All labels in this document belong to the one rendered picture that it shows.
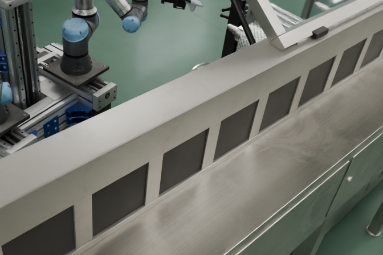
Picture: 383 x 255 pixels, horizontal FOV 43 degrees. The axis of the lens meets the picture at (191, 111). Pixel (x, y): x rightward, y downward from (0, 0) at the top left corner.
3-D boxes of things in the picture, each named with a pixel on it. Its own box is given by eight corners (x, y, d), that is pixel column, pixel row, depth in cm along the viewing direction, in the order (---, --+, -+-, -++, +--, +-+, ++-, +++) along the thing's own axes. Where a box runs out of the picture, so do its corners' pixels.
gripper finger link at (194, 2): (202, 14, 212) (187, 4, 216) (203, 3, 208) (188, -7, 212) (197, 17, 211) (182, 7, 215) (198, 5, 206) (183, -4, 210)
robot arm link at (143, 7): (126, 24, 220) (127, 2, 213) (132, 13, 229) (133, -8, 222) (143, 27, 220) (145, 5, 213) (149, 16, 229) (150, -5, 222)
